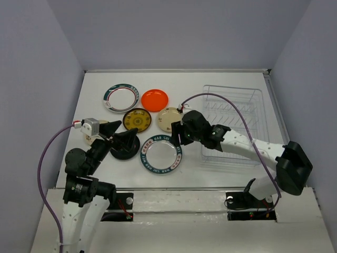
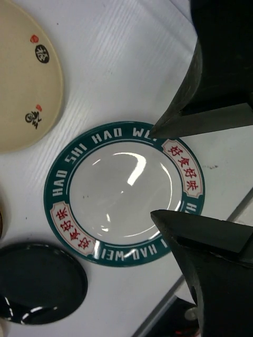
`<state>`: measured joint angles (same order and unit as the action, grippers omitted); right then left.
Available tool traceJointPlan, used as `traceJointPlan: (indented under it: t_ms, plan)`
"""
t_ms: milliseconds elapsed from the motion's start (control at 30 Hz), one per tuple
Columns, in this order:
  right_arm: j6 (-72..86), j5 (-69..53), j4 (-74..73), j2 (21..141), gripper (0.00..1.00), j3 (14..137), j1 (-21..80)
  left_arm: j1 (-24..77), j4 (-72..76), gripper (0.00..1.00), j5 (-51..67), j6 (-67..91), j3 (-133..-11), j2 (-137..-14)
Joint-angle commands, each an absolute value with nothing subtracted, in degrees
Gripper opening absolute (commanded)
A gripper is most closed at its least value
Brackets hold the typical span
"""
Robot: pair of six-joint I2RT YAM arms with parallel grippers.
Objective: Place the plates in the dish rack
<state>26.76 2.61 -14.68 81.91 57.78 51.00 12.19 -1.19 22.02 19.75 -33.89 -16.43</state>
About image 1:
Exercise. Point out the orange plate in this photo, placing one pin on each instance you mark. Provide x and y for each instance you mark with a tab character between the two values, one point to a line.
154	100

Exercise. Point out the yellow brown patterned plate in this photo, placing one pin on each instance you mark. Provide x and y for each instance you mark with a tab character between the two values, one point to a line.
137	118

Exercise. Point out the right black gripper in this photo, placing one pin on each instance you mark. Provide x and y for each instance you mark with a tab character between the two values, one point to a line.
178	127

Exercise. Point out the clear wire dish rack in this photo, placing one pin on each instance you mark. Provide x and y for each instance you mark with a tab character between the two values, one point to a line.
250	103

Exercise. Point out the cream floral plate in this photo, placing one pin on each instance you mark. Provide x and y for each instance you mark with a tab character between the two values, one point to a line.
166	117

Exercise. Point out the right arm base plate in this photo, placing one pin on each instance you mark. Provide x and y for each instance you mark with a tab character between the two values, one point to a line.
239	209

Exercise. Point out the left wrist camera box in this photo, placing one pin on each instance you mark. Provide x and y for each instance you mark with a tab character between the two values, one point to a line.
90	127

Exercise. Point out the beige plate black blot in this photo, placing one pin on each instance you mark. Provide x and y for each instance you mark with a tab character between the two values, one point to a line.
90	139

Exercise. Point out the white plate green rim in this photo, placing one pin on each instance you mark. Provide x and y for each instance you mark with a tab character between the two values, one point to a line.
121	98

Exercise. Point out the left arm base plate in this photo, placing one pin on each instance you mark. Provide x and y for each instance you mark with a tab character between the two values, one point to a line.
121	210

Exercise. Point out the white plate teal lettered rim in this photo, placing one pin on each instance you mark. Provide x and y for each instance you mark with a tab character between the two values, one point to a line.
159	155

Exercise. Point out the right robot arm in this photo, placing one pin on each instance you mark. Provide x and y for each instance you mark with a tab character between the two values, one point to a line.
287	166

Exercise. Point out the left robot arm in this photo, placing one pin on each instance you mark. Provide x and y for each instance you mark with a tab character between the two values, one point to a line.
85	197

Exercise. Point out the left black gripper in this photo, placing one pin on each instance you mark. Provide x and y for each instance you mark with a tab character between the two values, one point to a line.
126	138

